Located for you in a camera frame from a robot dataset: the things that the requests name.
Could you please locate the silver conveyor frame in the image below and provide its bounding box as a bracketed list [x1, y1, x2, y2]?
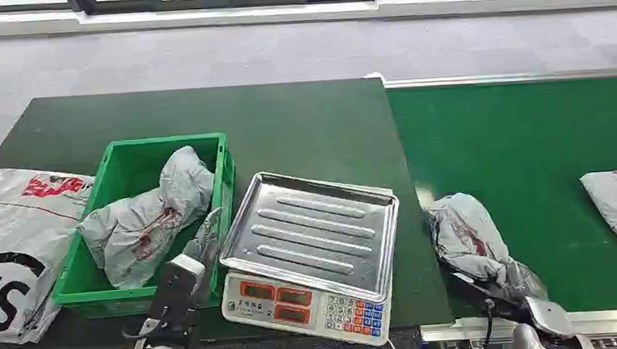
[363, 57, 617, 349]

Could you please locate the large grey black-lettered parcel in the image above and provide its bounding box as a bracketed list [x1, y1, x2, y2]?
[0, 162, 107, 347]

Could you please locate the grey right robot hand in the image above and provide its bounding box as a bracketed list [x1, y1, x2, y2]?
[445, 263, 552, 329]

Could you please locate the green conveyor belt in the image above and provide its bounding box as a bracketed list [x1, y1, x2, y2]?
[386, 74, 617, 325]

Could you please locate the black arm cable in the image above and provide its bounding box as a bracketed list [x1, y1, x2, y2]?
[476, 297, 500, 349]

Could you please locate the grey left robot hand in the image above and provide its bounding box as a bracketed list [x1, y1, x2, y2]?
[179, 206, 231, 309]

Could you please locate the crumpled grey parcel bag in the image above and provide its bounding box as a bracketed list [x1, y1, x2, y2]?
[72, 143, 223, 293]

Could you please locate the grey red-printed parcel bag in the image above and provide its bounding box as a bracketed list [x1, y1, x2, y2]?
[425, 187, 548, 309]

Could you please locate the green plastic crate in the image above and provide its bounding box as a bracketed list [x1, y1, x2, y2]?
[42, 131, 245, 322]

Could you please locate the white scale with steel pan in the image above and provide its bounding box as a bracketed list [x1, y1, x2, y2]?
[212, 162, 409, 349]

